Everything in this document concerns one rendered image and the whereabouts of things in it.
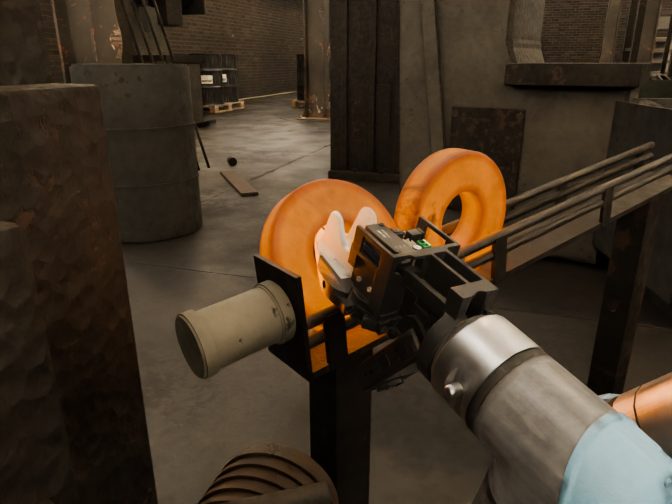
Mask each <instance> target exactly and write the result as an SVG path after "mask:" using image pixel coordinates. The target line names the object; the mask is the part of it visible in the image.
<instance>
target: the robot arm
mask: <svg viewBox="0 0 672 504"><path fill-rule="evenodd" d="M428 227H429V228H430V229H431V230H433V231H434V232H435V233H437V234H438V235H439V236H441V237H442V238H443V239H445V240H446V241H445V244H444V245H441V246H436V247H431V246H432V245H431V244H429V243H428V242H427V241H426V240H424V238H425V235H426V232H427V228H428ZM314 245H315V256H316V262H317V271H318V276H319V280H320V285H321V288H322V291H323V293H324V294H325V296H326V297H327V298H328V299H329V300H330V301H331V302H332V303H333V304H334V305H336V306H337V307H338V308H339V309H340V310H341V312H342V314H343V315H345V316H346V315H350V316H351V318H352V319H353V320H354V321H356V322H357V323H359V324H360V325H361V327H362V328H363V329H367V330H369V331H372V332H376V333H377V335H382V334H385V333H387V335H388V337H389V338H390V339H395V338H396V339H395V340H393V341H392V342H391V343H389V344H388V345H386V346H385V347H384V348H382V349H381V350H379V351H378V352H376V353H374V354H372V355H370V356H368V357H367V358H366V359H365V361H364V362H362V363H361V364H360V365H358V366H357V367H355V369H356V372H357V375H358V378H359V381H360V384H361V387H362V389H363V392H367V391H373V390H376V392H381V391H385V390H392V389H394V388H395V387H397V386H399V385H401V384H403V383H404V382H405V380H404V379H406V378H408V377H409V376H411V375H413V374H415V373H417V372H418V371H420V372H421V373H422V375H423V376H424V377H425V378H426V379H427V380H428V381H429V382H430V383H431V385H432V388H433V389H434V390H435V391H436V392H437V393H438V395H439V396H440V397H441V398H442V399H443V400H444V401H445V402H446V403H447V404H448V405H449V406H450V407H451V408H452V410H453V411H454V412H455V413H456V414H457V415H458V416H459V417H460V418H461V419H462V420H463V421H464V422H465V423H466V425H467V427H468V428H469V429H470V430H471V431H472V432H473V434H474V435H475V436H476V437H477V438H478V439H479V440H480V441H481V442H482V443H483V444H484V445H485V447H486V448H487V449H488V450H489V451H490V452H491V453H492V454H493V455H494V459H493V460H492V462H491V464H490V466H489V468H488V470H487V472H486V474H485V476H484V478H483V481H482V483H481V485H480V487H479V489H478V491H477V493H476V495H475V497H474V500H473V502H472V504H672V372H671V373H668V374H666V375H664V376H661V377H659V378H657V379H655V380H652V381H650V382H648V383H645V384H643V385H641V386H639V387H636V388H634V389H632V390H629V391H627V392H625V393H623V394H620V395H619V394H611V393H608V394H602V395H599V396H598V395H597V394H595V393H594V392H593V391H592V390H591V389H589V388H588V387H587V386H586V385H584V384H583V383H582V382H581V381H580V380H578V379H577V378H576V377H575V376H573V375H572V374H571V373H570V372H569V371H567V370H566V369H565V368H564V367H562V366H561V365H560V364H559V363H558V362H556V361H555V360H554V359H553V358H552V357H550V356H549V355H548V354H547V353H545V352H544V350H543V349H542V348H541V347H540V346H538V345H537V344H536V343H535V342H533V341H532V340H531V339H530V338H529V337H527V336H526V335H525V334H524V333H523V332H521V331H520V330H519V329H518V328H516V327H515V326H514V325H513V324H512V323H510V322H509V321H508V320H507V319H505V318H504V317H503V316H500V315H497V314H496V315H495V314H494V313H493V312H492V311H491V308H492V305H493V303H494V300H495V297H496V295H497V292H498V290H499V289H498V288H497V287H496V286H494V285H493V284H492V283H490V282H489V281H488V280H487V279H485V278H484V277H483V276H481V275H480V274H479V273H477V272H476V271H475V270H474V269H472V268H471V267H470V266H468V265H467V264H466V263H465V262H463V261H462V260H461V259H459V258H458V257H457V255H458V252H459V249H460V246H461V245H460V244H459V243H458V242H456V241H455V240H454V239H452V238H451V237H450V236H448V235H447V234H446V233H444V232H443V231H442V230H440V229H439V228H438V227H436V226H435V225H434V224H432V223H431V222H430V221H428V220H427V219H426V218H424V217H423V216H422V215H421V216H419V218H418V221H417V225H416V228H415V229H410V230H406V231H402V230H401V229H400V228H393V229H392V228H388V227H386V226H385V224H384V223H377V219H376V214H375V213H374V211H373V210H372V209H371V208H369V207H364V208H362V209H361V210H360V212H359V214H358V216H357V218H356V220H355V222H354V223H353V225H352V227H351V229H350V231H349V233H348V234H347V233H345V230H344V221H343V218H342V216H341V214H340V213H339V212H338V211H333V212H332V213H331V214H330V217H329V219H328V222H327V225H326V226H323V227H322V228H321V229H320V230H319V232H318V233H317V235H316V237H315V244H314Z"/></svg>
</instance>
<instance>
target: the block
mask: <svg viewBox="0 0 672 504"><path fill-rule="evenodd" d="M45 499H49V500H51V501H52V502H53V503H54V504H80V499H79V494H78V489H77V484H76V479H75V474H74V469H73V464H72V459H71V454H70V449H69V444H68V439H67V434H66V429H65V424H64V419H63V414H62V410H61V405H60V400H59V395H58V390H57V385H56V380H55V375H54V370H53V365H52V360H51V355H50V350H49V345H48V340H47V335H46V330H45V325H44V320H43V316H42V311H41V306H40V301H39V296H38V291H37V286H36V281H35V276H34V271H33V266H32V261H31V256H30V251H29V246H28V241H27V237H26V235H25V233H24V232H23V230H22V228H21V227H20V226H18V225H17V224H15V223H12V222H5V221H0V504H36V502H37V501H41V500H45Z"/></svg>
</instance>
